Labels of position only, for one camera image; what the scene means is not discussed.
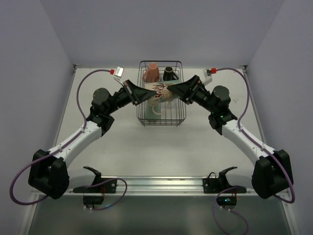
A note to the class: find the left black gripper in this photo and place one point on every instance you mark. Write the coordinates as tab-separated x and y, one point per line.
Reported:
132	92

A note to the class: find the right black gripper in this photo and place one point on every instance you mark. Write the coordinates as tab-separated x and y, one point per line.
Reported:
192	88

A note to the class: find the black mug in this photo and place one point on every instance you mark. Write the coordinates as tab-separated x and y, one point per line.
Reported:
169	74

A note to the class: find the pink mug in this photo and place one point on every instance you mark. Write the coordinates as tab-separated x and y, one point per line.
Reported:
151	75

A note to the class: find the cream floral mug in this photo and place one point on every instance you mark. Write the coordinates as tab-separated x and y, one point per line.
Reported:
162	94

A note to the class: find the green plastic cup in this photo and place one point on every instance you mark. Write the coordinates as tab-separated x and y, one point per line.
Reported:
149	114

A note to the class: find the black wire dish rack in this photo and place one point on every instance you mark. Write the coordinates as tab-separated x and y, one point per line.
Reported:
164	108

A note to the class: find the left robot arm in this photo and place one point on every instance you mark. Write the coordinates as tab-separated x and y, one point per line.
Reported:
49	171

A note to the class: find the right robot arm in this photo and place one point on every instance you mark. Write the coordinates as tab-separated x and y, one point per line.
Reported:
271	173

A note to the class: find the left black controller box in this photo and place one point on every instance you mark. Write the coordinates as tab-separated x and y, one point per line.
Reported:
91	201

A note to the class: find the black controller box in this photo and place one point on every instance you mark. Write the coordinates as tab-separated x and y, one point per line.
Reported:
227	201
91	201

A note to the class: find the right black controller box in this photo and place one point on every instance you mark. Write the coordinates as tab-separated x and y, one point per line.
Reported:
227	201

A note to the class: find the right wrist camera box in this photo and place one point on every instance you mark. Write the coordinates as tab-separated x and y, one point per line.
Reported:
207	76

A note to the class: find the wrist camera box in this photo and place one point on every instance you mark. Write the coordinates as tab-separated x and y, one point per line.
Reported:
207	76
118	72

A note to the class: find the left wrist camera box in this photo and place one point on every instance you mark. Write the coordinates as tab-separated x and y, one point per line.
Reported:
118	72

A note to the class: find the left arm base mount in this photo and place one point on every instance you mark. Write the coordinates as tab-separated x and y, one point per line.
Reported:
102	183

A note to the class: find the aluminium rail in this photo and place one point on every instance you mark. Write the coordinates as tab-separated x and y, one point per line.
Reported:
156	184

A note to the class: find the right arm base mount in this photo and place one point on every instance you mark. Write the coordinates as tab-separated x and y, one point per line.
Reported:
213	183

